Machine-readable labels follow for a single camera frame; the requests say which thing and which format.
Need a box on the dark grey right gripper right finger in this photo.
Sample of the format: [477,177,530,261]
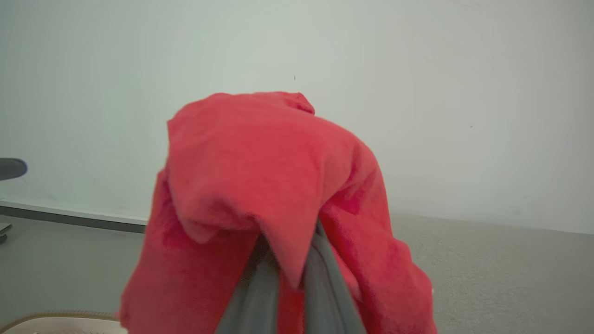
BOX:
[304,220,368,334]

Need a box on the black office chair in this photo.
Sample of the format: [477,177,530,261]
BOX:
[0,158,28,244]

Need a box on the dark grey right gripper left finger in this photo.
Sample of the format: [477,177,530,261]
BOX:
[215,235,281,334]

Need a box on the beige sofa seat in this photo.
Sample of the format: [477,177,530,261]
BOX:
[389,213,594,334]

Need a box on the red fleece garment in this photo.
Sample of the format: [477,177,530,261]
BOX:
[119,91,438,334]

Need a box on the white laundry basket brown rim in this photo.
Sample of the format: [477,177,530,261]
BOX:
[0,311,128,334]

